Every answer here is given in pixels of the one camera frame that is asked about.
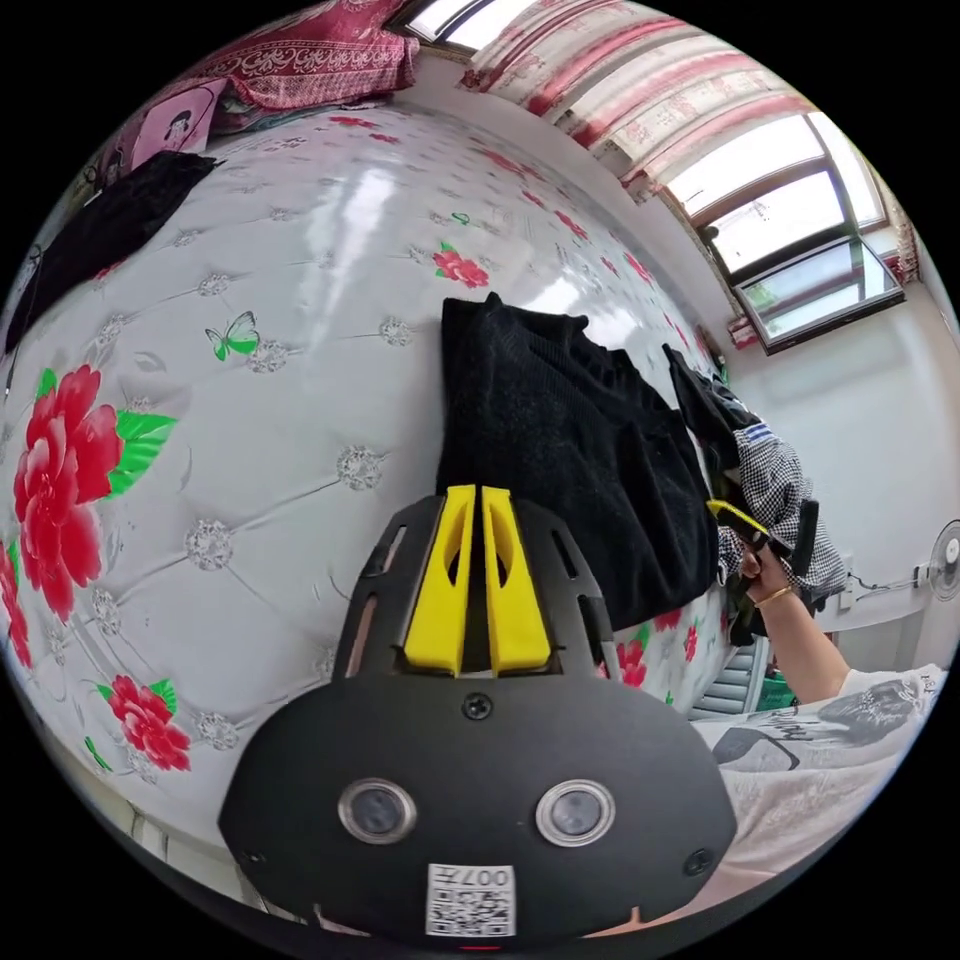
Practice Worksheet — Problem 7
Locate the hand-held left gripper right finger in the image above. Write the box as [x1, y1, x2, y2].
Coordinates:
[481, 485, 553, 672]

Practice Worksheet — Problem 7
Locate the white fan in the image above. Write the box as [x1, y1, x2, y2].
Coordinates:
[910, 517, 960, 603]

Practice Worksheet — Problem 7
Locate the black garment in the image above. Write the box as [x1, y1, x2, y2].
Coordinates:
[5, 149, 228, 355]

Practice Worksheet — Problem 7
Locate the bed with flower print sheet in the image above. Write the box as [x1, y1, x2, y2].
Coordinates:
[0, 103, 733, 853]

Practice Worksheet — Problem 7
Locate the window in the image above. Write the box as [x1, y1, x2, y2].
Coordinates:
[665, 110, 910, 357]

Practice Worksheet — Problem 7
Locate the red patterned folded blanket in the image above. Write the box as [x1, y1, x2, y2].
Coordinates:
[178, 0, 423, 115]

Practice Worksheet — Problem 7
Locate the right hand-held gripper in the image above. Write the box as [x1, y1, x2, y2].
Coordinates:
[706, 499, 796, 564]

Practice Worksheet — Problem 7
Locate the red and white curtain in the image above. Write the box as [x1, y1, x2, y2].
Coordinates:
[455, 0, 828, 205]

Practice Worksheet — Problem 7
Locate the pink printed pillow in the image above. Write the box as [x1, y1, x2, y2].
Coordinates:
[128, 74, 228, 172]

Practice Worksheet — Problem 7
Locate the black long sleeve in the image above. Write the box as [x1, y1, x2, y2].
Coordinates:
[436, 290, 723, 633]

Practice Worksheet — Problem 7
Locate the person's body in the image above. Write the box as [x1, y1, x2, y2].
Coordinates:
[688, 662, 948, 883]

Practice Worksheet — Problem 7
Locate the pile of clothes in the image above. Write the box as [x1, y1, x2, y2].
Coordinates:
[662, 343, 847, 648]

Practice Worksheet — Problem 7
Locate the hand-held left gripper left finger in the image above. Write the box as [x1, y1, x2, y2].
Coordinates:
[403, 484, 476, 673]

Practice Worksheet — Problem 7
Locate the person's right hand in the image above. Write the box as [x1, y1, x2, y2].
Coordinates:
[737, 545, 795, 604]

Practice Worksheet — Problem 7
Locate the person's right forearm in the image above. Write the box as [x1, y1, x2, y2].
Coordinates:
[752, 587, 855, 708]

